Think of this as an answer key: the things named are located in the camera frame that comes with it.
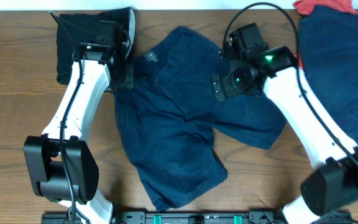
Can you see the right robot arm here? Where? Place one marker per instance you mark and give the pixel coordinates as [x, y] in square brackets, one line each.
[333, 155]

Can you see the navy shorts in pile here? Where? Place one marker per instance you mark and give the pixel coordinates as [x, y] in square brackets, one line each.
[337, 77]

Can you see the navy blue shorts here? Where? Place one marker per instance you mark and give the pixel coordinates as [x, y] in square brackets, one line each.
[166, 121]

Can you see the black folded shorts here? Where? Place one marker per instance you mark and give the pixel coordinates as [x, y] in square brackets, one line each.
[93, 37]

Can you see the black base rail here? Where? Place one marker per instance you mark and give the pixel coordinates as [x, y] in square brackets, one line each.
[255, 216]

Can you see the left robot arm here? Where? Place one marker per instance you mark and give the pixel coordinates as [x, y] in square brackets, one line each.
[60, 164]

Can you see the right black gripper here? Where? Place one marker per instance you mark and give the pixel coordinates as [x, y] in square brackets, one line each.
[230, 89]

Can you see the red garment in pile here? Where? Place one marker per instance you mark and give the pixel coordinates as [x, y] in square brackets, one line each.
[328, 36]

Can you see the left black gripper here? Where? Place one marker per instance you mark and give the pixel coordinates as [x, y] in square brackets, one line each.
[112, 88]

